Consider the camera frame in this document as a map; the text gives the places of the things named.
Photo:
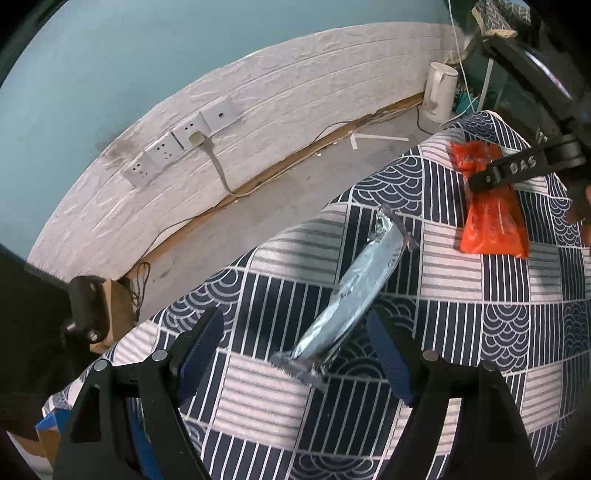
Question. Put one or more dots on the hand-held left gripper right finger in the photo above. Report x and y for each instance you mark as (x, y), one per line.
(392, 364)

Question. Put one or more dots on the person's right hand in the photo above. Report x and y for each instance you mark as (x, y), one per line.
(585, 205)

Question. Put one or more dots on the red-orange snack packet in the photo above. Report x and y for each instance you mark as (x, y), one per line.
(494, 226)

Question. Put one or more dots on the navy white patterned tablecloth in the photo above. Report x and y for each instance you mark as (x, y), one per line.
(461, 295)

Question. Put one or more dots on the dark furniture piece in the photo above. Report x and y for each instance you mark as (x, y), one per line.
(27, 346)

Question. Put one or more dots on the blue box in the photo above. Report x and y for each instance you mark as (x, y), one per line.
(51, 417)

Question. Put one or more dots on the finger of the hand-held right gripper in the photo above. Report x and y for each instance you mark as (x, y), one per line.
(521, 166)

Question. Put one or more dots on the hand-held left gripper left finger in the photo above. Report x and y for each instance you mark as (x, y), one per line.
(198, 355)

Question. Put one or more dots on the brown baseboard strip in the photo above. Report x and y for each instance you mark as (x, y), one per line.
(258, 179)

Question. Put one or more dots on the cardboard box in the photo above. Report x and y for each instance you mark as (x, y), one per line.
(117, 314)

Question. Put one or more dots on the long silver foil packet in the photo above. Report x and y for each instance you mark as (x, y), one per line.
(351, 286)

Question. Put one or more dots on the white electric kettle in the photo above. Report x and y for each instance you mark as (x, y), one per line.
(438, 92)

